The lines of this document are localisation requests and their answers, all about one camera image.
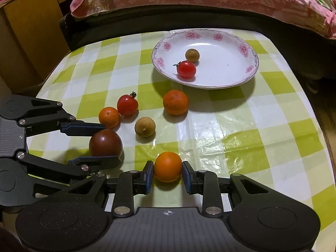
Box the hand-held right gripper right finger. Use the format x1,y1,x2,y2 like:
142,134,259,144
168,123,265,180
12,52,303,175
182,161,271,218

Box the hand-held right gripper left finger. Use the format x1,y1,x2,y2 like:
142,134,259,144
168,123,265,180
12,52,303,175
69,161,154,218

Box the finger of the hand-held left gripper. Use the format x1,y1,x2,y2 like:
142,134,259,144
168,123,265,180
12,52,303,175
18,97,107,138
16,150,122,197

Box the dark purple tomato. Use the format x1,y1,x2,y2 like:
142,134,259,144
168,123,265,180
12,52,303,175
89,129,123,158

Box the small orange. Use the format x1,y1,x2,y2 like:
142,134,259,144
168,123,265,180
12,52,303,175
154,151,182,183
99,106,121,129

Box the brown longan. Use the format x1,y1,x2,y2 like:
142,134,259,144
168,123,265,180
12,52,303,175
185,49,200,63
135,117,156,138

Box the red cherry tomato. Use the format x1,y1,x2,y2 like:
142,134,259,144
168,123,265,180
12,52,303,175
117,91,139,116
173,60,197,79

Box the orange tomato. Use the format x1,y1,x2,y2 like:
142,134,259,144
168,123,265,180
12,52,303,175
163,90,189,116

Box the white floral plate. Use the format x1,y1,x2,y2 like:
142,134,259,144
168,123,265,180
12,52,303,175
151,29,259,90

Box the green checkered tablecloth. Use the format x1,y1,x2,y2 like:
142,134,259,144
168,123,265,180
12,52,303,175
26,28,332,251

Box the wooden cabinet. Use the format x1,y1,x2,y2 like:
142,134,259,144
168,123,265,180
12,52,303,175
0,0,71,91

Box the bed with pink blanket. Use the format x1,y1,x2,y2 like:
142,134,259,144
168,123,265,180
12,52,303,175
59,4,336,55

